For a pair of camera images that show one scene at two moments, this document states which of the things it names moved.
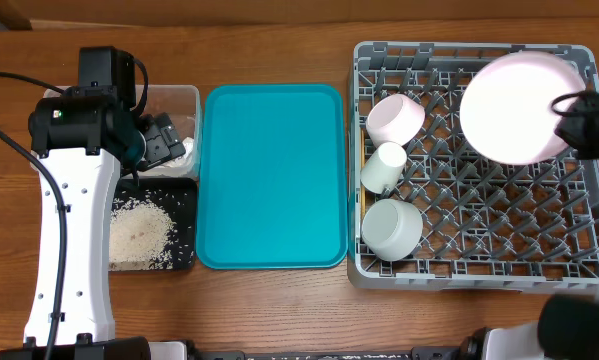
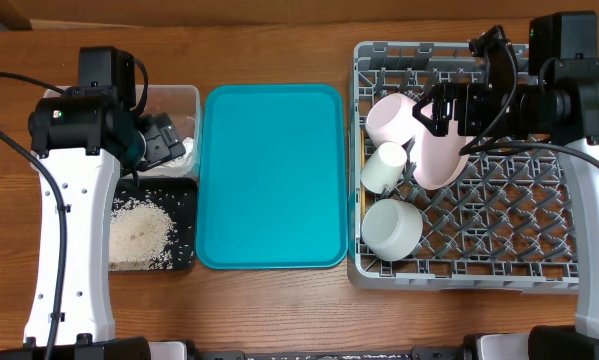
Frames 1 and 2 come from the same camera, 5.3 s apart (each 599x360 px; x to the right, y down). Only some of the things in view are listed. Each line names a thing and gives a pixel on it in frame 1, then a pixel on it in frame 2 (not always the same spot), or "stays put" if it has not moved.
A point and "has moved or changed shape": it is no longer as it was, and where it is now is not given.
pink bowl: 394,117 stays put
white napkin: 181,165 stays put
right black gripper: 573,130 -> 468,98
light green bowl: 391,229 stays put
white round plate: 505,109 has moved or changed shape
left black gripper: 163,139 stays put
